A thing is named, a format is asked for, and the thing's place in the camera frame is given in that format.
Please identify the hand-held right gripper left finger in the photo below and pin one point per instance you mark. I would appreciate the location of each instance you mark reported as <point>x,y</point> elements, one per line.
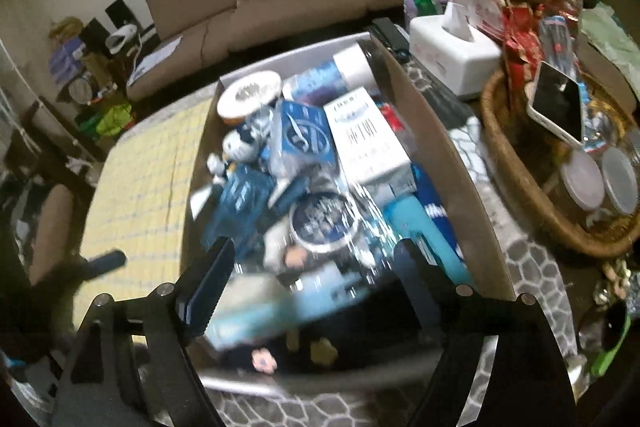
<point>212,282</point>

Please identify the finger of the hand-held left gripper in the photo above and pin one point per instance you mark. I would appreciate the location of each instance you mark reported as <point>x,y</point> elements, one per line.
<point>107,261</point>

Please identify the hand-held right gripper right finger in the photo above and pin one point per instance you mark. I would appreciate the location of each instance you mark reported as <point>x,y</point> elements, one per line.
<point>417,282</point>

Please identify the light blue plastic package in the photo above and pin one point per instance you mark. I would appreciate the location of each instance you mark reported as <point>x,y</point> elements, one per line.
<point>280,307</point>

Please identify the black printed cloth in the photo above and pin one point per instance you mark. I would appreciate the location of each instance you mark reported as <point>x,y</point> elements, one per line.
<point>250,357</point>

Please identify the blue lidded gold cream jar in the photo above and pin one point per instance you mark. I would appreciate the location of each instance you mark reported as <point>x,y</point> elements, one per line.
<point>320,217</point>

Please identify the black and white panda toy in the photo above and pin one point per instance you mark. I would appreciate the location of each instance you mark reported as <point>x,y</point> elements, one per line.
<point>237,147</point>

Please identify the white brown cardboard box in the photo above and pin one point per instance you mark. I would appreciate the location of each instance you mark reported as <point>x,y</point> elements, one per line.
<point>450,132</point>

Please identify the brown upholstered chair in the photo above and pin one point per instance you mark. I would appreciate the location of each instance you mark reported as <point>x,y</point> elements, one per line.
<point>52,222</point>

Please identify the yellow plaid tablecloth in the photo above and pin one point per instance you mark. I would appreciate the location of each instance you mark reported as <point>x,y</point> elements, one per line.
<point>145,187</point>

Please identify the blue printed flat box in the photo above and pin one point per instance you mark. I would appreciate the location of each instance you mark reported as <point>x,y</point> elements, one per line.
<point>435,197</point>

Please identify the green bag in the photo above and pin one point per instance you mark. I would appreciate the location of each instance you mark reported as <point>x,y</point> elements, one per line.
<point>107,119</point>

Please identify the wicker basket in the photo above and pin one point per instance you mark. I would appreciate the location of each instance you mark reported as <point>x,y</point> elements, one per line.
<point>525,187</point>

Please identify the white milk carton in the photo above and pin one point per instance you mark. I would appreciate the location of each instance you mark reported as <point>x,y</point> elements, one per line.
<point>370,142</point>

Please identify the blue printed tissue packet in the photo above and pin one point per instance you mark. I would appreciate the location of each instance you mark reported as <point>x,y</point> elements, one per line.
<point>300,132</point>

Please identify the round cookie tin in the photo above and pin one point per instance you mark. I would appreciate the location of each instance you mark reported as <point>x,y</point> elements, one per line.
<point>80,89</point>

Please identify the white paper sheets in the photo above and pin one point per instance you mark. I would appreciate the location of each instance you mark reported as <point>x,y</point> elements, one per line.
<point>155,57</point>

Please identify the white curved device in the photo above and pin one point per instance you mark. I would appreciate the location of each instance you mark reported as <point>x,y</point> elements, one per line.
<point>122,38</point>

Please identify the blue white printed bottle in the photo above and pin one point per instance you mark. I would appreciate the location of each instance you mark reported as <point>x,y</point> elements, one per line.
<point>325,77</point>

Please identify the white tissue box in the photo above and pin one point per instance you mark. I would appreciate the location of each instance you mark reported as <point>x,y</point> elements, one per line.
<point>455,52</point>

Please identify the black speaker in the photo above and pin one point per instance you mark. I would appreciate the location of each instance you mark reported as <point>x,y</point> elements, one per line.
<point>119,13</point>

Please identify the pile of red foil packets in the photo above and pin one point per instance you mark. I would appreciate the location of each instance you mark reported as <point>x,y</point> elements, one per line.
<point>520,17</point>

